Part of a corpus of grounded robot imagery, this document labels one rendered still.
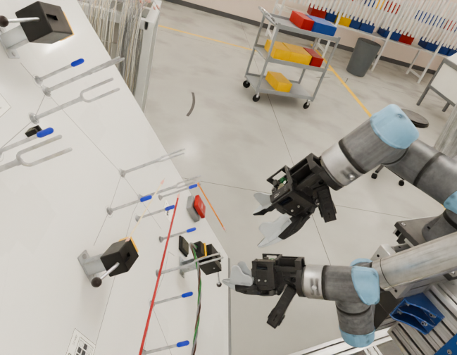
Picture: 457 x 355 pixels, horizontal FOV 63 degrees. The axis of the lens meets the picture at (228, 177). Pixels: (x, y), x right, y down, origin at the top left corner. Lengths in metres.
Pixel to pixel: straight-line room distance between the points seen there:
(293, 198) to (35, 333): 0.45
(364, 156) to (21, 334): 0.55
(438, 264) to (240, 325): 1.48
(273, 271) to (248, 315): 1.43
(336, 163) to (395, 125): 0.11
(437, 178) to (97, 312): 0.59
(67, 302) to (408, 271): 0.70
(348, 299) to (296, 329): 1.52
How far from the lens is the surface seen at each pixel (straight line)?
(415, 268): 0.94
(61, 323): 0.55
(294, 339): 2.32
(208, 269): 0.88
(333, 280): 0.84
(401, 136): 0.66
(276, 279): 0.89
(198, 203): 1.04
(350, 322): 0.89
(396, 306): 1.30
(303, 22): 4.77
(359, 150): 0.66
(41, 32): 0.60
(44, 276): 0.54
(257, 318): 2.30
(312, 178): 0.69
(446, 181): 0.73
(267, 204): 0.80
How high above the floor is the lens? 1.78
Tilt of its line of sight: 34 degrees down
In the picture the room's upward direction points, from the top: 18 degrees clockwise
